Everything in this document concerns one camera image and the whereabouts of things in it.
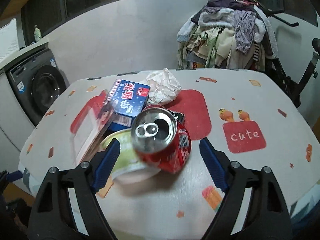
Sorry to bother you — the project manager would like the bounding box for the pink white package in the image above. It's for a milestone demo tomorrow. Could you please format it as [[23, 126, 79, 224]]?
[[70, 89, 114, 165]]

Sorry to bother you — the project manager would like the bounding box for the cream instant noodle cup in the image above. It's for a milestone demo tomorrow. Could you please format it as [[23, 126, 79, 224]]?
[[100, 129, 160, 185]]

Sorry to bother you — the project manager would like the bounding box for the crushed red soda can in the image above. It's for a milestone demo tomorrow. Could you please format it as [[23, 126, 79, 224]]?
[[131, 105, 191, 174]]

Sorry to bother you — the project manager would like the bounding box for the blue cardboard box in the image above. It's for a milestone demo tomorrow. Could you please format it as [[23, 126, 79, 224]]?
[[107, 79, 150, 132]]

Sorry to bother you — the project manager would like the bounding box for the white tissue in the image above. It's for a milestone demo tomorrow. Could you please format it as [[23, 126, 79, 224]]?
[[144, 68, 182, 106]]

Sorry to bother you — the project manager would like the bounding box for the geometric pattern tablecloth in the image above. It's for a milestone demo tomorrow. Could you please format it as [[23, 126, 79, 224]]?
[[17, 162, 320, 230]]

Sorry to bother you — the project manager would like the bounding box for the dark grey washing machine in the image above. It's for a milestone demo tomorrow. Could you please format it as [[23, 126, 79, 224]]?
[[4, 45, 68, 126]]

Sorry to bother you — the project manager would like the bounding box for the white perforated basket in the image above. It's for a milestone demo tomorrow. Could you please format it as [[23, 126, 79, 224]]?
[[0, 18, 19, 62]]

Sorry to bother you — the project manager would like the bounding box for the black exercise bike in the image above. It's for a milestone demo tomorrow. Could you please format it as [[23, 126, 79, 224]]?
[[243, 0, 320, 108]]

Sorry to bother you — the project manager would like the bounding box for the green soap bottle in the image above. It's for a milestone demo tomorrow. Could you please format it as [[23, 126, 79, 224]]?
[[34, 25, 42, 42]]

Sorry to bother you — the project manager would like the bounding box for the pile of clothes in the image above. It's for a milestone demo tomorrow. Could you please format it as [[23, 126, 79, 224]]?
[[177, 0, 278, 72]]

